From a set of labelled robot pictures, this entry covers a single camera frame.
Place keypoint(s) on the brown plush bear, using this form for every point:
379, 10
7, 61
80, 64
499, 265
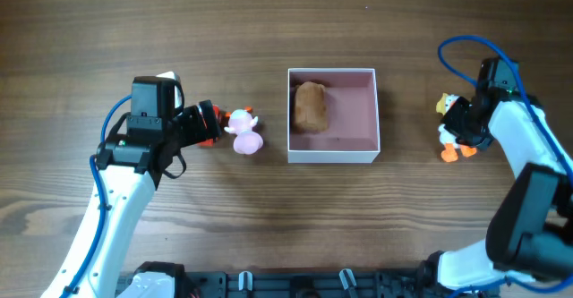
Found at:
310, 112

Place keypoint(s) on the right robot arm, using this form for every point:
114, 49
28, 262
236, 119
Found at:
530, 236

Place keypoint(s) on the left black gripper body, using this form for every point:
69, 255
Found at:
188, 127

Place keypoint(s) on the red toy fire truck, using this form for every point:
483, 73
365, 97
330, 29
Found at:
210, 123

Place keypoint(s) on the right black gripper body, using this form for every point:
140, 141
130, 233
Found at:
465, 128

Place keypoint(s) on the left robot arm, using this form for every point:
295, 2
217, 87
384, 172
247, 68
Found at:
132, 156

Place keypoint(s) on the white plush duck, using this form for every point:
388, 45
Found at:
447, 139

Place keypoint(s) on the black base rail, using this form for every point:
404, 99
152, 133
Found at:
389, 283

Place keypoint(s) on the white box pink interior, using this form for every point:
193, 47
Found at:
351, 98

